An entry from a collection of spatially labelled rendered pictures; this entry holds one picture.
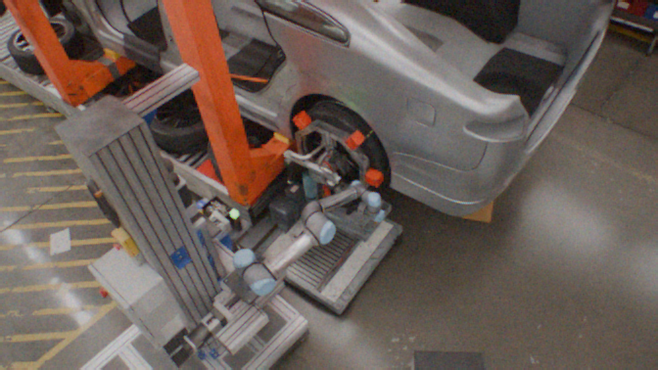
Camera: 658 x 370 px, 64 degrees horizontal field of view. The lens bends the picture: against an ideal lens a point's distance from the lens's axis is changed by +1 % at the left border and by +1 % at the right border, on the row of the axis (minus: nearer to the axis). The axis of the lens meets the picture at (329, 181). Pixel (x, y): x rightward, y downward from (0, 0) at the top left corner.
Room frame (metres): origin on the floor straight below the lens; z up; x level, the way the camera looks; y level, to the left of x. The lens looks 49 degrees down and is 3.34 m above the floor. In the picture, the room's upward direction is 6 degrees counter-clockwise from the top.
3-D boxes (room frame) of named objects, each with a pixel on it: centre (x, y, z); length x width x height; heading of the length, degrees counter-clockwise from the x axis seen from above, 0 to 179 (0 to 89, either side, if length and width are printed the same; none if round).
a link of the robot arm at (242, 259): (1.52, 0.48, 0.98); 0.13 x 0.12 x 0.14; 34
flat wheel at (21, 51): (4.70, 2.67, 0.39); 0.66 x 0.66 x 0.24
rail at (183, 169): (3.22, 1.53, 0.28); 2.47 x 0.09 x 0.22; 50
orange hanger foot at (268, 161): (2.63, 0.38, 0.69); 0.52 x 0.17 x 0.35; 140
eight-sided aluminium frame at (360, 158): (2.33, -0.04, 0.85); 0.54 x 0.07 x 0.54; 50
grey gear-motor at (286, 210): (2.46, 0.26, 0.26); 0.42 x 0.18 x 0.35; 140
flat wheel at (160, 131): (3.41, 1.13, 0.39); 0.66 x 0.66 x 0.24
